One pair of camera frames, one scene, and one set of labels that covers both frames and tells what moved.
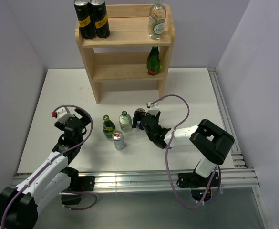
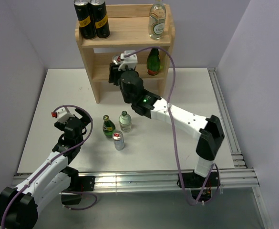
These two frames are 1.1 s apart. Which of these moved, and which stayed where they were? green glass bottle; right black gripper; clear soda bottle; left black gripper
Moved: right black gripper
Stayed: green glass bottle; left black gripper; clear soda bottle
